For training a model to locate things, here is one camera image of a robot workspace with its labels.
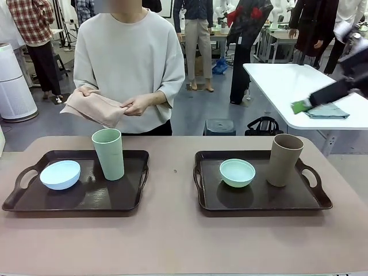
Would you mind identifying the bystander in black floral garment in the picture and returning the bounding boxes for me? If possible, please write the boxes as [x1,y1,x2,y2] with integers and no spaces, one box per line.
[226,0,274,106]

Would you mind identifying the black bag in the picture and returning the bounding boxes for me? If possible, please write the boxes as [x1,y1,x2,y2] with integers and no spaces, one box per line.
[244,117,284,136]

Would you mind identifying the bystander white shirt black trousers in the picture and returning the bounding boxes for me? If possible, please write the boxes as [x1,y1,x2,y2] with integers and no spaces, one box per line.
[324,0,367,76]

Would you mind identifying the person in white sweater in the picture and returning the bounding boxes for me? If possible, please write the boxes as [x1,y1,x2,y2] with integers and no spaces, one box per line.
[73,0,186,136]

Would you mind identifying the grey background desk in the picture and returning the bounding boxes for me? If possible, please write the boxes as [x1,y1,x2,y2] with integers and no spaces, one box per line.
[266,27,300,64]

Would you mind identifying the mint green bowl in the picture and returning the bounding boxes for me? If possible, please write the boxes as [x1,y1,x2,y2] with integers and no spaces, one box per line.
[219,158,256,189]

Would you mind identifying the bystander navy shirt beige trousers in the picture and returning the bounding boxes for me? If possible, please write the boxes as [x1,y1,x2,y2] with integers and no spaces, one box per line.
[173,0,216,93]

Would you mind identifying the bystander in dark coat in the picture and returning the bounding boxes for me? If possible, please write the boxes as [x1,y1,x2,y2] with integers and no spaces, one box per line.
[289,0,339,70]

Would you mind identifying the blue cloth mat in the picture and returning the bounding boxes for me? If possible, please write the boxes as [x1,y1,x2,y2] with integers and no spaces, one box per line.
[304,102,351,120]

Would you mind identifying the blue plastic stool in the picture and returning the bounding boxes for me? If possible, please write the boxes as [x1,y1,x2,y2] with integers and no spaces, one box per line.
[203,118,237,136]

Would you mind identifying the blue plastic bag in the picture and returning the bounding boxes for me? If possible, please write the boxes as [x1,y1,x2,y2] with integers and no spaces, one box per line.
[212,57,231,75]

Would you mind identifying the white side table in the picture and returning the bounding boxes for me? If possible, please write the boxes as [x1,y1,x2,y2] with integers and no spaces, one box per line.
[243,63,368,158]

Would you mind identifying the tall brown cup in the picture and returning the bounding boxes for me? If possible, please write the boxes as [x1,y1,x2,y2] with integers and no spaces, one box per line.
[266,133,305,187]

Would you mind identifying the dark brown handled serving tray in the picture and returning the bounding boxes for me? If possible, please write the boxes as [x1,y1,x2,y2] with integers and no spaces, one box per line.
[2,149,150,213]
[193,149,334,218]

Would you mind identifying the black floor mat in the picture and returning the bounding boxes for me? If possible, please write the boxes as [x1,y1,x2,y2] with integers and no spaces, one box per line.
[49,93,72,105]

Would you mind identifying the person's left hand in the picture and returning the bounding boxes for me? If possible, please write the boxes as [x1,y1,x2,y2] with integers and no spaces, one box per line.
[122,96,158,117]

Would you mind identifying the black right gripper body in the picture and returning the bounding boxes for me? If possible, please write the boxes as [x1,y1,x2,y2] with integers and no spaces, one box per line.
[338,30,368,87]

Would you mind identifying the bystander in blue plaid shirt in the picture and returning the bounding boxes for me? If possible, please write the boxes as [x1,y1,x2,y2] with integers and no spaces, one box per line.
[70,0,95,20]

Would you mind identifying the beige cloth mat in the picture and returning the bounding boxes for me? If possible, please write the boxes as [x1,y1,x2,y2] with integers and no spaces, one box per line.
[59,87,127,129]

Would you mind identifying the white box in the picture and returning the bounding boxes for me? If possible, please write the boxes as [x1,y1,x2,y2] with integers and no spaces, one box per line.
[0,125,6,159]

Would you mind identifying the black tripod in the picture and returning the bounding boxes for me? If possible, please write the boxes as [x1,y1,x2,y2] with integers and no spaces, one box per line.
[59,20,79,52]

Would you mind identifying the person's right hand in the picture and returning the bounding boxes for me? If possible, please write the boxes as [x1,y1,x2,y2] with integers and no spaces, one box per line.
[75,86,101,98]

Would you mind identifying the light blue bowl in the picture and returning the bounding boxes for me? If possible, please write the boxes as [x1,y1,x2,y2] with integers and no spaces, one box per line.
[39,160,81,190]

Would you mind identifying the black step stool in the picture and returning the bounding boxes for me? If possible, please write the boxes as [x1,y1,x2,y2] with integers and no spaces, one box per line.
[50,53,70,78]

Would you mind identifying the person's left forearm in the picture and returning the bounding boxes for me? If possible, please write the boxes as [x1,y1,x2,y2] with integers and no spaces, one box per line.
[148,90,171,108]

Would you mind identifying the tall light green cup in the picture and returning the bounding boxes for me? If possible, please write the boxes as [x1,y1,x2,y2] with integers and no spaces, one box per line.
[91,128,125,181]

